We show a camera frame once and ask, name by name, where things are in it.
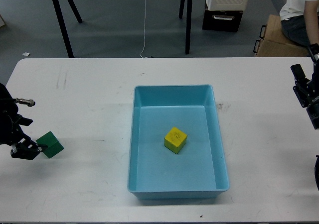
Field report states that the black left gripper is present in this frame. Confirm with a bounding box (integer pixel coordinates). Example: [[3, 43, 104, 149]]
[[0, 84, 47, 160]]

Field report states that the yellow cube block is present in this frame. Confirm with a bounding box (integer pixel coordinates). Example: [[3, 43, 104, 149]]
[[164, 127, 187, 154]]

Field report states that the white hanging cable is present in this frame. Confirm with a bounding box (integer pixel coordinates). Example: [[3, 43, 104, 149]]
[[139, 0, 155, 59]]

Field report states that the cardboard box with handles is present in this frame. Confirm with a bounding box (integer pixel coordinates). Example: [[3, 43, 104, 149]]
[[253, 14, 308, 57]]

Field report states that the seated person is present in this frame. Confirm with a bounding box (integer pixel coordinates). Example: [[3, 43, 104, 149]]
[[280, 0, 319, 47]]

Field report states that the blue plastic bin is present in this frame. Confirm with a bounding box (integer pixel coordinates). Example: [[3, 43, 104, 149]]
[[128, 85, 229, 199]]

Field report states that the black drawer cabinet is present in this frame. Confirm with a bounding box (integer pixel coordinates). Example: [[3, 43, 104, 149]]
[[202, 6, 243, 32]]

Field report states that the black table leg right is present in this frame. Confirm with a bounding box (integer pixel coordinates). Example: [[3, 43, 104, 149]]
[[178, 0, 192, 55]]

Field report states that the green cube block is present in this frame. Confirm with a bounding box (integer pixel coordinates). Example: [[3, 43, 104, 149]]
[[36, 131, 64, 158]]

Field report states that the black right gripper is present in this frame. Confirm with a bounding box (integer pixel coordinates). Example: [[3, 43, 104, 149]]
[[291, 43, 319, 130]]

